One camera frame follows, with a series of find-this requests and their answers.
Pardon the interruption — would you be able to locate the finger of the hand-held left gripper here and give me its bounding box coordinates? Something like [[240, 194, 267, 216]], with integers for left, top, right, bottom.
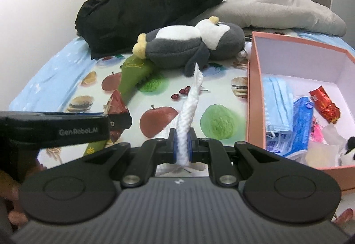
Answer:
[[107, 113, 132, 130]]

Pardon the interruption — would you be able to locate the pink fluffy hair tie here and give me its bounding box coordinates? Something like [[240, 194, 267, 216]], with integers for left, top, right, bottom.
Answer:
[[310, 117, 324, 142]]

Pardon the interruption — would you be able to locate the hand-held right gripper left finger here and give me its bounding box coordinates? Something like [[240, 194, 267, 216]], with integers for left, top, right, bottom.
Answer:
[[67, 128, 177, 188]]

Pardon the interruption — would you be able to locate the bright red snack packet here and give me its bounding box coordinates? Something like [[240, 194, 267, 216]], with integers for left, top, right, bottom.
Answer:
[[309, 85, 341, 124]]

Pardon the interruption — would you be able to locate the person's left hand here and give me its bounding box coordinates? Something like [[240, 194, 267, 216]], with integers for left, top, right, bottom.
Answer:
[[0, 159, 45, 229]]

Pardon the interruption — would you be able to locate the black jacket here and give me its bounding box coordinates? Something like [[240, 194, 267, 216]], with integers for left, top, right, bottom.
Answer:
[[74, 0, 227, 60]]

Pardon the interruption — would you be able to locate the white knitted cloth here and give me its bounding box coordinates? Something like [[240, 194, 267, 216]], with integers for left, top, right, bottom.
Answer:
[[158, 63, 206, 175]]

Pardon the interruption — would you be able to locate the white keyring charm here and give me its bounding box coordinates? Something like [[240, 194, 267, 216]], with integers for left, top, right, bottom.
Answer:
[[237, 41, 253, 63]]

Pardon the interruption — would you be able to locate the blue face mask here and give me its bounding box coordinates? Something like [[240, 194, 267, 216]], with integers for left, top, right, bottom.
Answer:
[[262, 76, 295, 134]]

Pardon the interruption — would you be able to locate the food printed bed sheet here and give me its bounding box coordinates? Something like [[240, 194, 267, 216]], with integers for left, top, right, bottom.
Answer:
[[8, 26, 355, 175]]

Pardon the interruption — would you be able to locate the dark red snack packet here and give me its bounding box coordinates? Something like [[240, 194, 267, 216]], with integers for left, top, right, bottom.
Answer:
[[103, 90, 131, 145]]

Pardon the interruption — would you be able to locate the grey white penguin plush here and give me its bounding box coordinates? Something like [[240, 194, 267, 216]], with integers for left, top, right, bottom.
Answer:
[[132, 16, 246, 77]]

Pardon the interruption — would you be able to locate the small panda plush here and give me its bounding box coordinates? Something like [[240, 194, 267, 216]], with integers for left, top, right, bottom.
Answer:
[[335, 136, 355, 167]]

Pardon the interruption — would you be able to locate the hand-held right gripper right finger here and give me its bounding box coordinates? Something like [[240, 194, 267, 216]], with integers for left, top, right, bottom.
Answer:
[[187, 133, 294, 188]]

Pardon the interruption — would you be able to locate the grey quilt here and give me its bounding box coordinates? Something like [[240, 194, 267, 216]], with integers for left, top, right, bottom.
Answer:
[[191, 0, 348, 37]]

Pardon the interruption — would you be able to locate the pink cardboard box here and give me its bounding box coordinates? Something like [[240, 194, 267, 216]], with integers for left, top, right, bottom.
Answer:
[[245, 31, 355, 192]]

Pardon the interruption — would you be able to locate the blue tissue packet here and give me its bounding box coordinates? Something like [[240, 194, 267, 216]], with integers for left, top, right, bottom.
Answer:
[[267, 96, 314, 156]]

